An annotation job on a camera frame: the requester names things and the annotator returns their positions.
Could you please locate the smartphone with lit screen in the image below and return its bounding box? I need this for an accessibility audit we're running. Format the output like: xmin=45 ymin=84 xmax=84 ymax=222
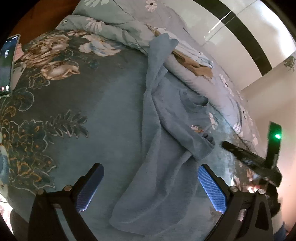
xmin=0 ymin=34 xmax=20 ymax=98

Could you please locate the white and tan folded cloth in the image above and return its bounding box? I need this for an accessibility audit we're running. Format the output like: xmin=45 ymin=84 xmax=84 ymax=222
xmin=147 ymin=25 xmax=214 ymax=79

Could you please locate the blue knit sweater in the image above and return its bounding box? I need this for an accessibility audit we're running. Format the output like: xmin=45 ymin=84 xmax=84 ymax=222
xmin=110 ymin=34 xmax=215 ymax=235

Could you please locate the grey daisy print duvet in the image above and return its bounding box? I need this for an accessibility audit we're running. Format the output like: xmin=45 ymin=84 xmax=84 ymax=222
xmin=57 ymin=1 xmax=260 ymax=152

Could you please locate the white wardrobe with black stripe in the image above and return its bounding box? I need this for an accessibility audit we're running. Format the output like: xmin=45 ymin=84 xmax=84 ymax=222
xmin=164 ymin=1 xmax=295 ymax=90

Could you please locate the dark floral bed sheet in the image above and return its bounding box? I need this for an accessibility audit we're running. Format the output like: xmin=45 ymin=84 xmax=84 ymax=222
xmin=0 ymin=29 xmax=266 ymax=241

